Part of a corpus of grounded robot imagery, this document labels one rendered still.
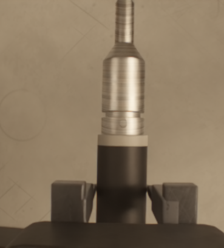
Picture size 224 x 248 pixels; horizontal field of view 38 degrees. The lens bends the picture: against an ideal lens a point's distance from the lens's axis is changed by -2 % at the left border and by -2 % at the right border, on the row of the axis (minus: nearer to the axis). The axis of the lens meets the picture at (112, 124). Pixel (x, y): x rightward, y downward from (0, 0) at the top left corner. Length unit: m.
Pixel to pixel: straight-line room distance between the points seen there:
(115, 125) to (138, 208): 0.04
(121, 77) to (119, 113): 0.02
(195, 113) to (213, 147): 0.05
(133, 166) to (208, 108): 0.27
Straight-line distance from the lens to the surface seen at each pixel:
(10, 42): 0.45
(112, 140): 0.16
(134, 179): 0.16
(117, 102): 0.16
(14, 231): 0.44
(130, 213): 0.16
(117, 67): 0.16
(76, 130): 0.42
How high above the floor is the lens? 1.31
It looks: 85 degrees down
